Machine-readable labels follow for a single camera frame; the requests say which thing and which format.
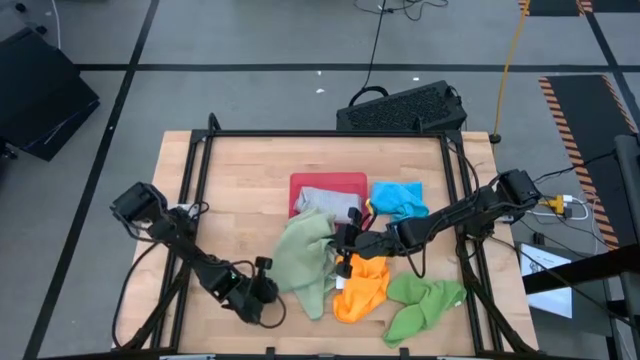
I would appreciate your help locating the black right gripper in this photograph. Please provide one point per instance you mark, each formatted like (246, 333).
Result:
(372, 245)

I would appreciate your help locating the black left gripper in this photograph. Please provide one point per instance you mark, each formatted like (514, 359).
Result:
(267, 291)

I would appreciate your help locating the grey microfiber towel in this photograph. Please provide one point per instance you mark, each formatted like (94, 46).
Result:
(325, 202)

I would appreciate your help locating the sage towel with teal edge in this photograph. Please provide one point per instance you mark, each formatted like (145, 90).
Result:
(300, 255)

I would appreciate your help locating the orange microfiber towel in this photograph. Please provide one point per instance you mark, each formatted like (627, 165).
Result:
(365, 295)

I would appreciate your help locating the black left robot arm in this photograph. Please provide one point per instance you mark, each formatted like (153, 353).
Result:
(190, 250)

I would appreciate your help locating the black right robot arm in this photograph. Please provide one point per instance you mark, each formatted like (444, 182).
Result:
(450, 217)

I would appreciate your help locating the blue microfiber towel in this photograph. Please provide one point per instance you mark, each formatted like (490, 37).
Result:
(397, 200)

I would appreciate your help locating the bright green microfiber towel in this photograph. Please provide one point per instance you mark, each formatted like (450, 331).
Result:
(425, 300)

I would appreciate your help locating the white hang tag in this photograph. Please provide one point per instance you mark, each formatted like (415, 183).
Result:
(340, 283)

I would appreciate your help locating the red plastic tray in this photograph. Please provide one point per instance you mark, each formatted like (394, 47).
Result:
(325, 180)

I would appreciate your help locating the black perforated computer case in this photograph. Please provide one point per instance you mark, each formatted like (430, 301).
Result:
(400, 110)

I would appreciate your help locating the white paper sheet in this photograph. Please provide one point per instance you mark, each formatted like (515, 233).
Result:
(550, 300)

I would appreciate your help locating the black metal beam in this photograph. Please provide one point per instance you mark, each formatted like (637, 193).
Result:
(575, 272)

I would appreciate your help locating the hazard striped floor mat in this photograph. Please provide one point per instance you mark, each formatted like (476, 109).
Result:
(555, 6)
(585, 125)

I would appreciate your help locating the large black floor case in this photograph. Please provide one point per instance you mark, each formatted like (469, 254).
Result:
(40, 100)

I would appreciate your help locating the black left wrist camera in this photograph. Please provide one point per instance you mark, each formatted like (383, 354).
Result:
(263, 263)

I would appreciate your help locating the black metal table frame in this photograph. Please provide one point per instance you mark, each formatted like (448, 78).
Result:
(320, 134)

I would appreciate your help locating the grey metal post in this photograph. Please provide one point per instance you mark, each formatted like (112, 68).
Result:
(629, 190)

